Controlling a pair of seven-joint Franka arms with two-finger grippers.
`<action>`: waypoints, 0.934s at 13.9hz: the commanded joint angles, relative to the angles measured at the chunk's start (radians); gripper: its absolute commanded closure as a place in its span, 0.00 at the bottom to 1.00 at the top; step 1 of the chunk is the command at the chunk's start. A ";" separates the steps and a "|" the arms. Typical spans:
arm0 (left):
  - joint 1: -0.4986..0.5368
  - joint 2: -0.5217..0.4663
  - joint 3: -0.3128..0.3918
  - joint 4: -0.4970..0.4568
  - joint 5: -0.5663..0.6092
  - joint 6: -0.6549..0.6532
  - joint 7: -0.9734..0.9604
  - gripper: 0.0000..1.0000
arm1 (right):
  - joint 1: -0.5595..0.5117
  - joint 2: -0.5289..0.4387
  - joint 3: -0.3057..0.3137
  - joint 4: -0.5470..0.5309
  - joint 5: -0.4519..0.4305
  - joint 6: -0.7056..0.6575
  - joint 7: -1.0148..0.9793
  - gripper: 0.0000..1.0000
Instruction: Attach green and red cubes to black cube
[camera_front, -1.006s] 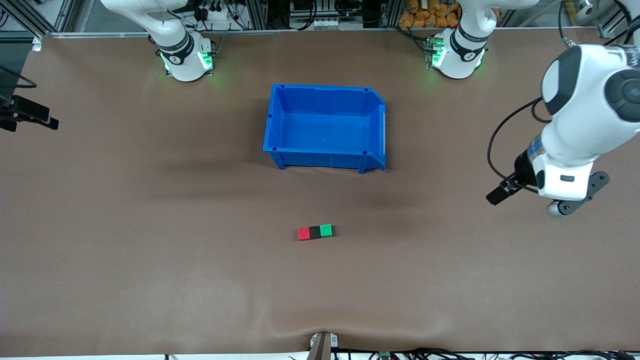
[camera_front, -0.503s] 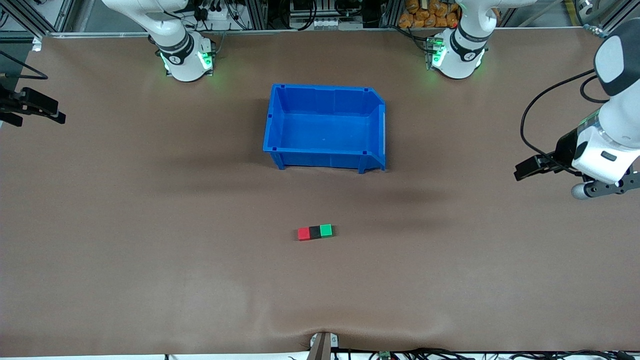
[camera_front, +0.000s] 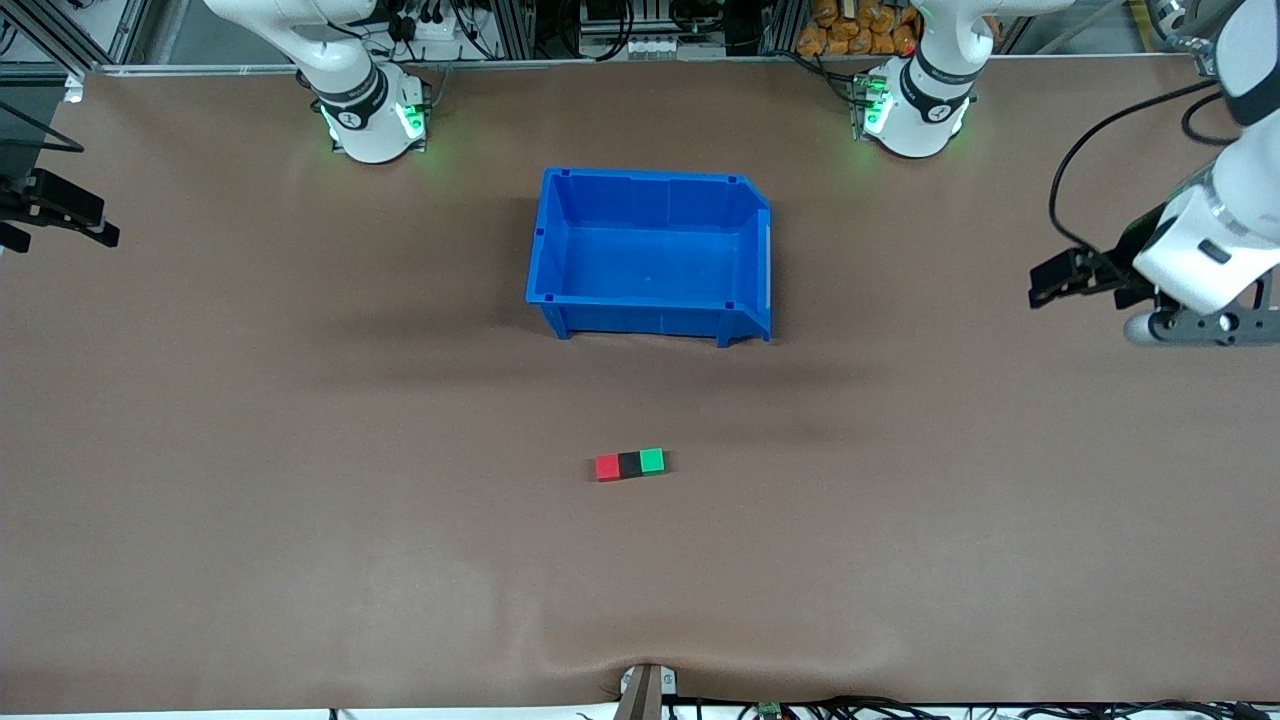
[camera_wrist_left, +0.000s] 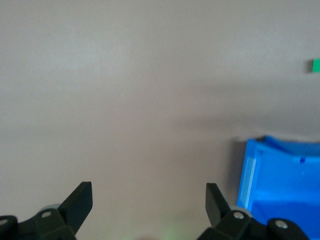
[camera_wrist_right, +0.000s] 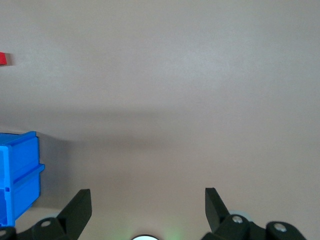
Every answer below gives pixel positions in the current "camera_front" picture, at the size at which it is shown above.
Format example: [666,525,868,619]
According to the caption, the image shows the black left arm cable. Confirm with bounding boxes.
[1048,78,1227,253]

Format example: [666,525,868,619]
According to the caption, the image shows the metal table edge bracket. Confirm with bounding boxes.
[614,663,681,720]

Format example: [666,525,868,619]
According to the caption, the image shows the blue plastic storage bin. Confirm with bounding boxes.
[525,167,775,349]

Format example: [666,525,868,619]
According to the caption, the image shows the white power strip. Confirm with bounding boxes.
[384,0,473,63]

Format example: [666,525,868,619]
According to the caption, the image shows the orange objects pile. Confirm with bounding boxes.
[796,0,923,58]

